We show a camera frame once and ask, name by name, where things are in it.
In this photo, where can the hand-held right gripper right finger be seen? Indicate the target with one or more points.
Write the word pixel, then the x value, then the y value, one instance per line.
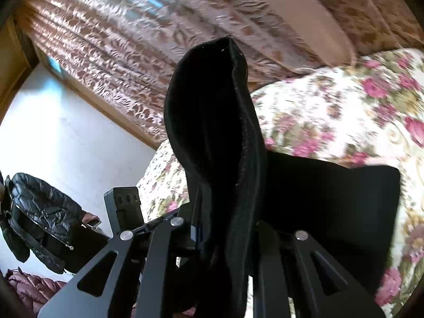
pixel 275 271

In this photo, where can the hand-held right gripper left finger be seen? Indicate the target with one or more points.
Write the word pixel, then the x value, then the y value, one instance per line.
pixel 159 255

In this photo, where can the black pants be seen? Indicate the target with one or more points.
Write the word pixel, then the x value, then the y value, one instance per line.
pixel 215 122

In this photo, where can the person's left hand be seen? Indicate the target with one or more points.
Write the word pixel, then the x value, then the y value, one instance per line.
pixel 88 218

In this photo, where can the black puffer jacket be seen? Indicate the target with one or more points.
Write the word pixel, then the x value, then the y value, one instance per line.
pixel 36 212

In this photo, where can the maroon puffer jacket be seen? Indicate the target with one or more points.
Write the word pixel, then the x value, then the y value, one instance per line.
pixel 26 291

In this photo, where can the floral bed blanket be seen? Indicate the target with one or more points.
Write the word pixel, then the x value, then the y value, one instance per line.
pixel 331 116

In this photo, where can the brown floral curtain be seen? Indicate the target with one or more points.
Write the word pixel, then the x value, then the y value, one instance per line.
pixel 132 39

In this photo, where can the plain pink curtain band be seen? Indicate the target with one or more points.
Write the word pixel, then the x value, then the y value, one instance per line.
pixel 298 16

